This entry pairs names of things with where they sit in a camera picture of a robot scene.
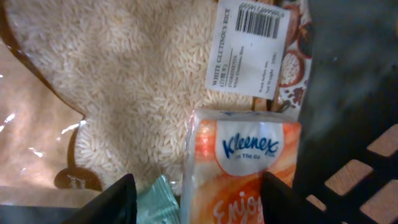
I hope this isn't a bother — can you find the teal snack packet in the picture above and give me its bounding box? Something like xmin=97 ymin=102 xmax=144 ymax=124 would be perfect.
xmin=137 ymin=175 xmax=180 ymax=224

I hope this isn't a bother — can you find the dark grey plastic basket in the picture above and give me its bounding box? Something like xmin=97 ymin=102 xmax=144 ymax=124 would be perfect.
xmin=294 ymin=0 xmax=397 ymax=223

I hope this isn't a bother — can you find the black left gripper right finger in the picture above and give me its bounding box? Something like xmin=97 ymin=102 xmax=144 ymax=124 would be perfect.
xmin=260 ymin=172 xmax=307 ymax=224

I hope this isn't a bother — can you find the orange Kleenex tissue pack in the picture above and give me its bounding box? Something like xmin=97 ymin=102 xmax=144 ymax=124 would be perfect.
xmin=180 ymin=110 xmax=302 ymax=223

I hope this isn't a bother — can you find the brown glutinous rice bag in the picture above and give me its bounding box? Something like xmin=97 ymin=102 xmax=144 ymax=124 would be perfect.
xmin=0 ymin=0 xmax=313 ymax=208

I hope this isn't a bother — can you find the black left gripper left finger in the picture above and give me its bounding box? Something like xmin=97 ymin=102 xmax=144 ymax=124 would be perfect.
xmin=63 ymin=174 xmax=137 ymax=224

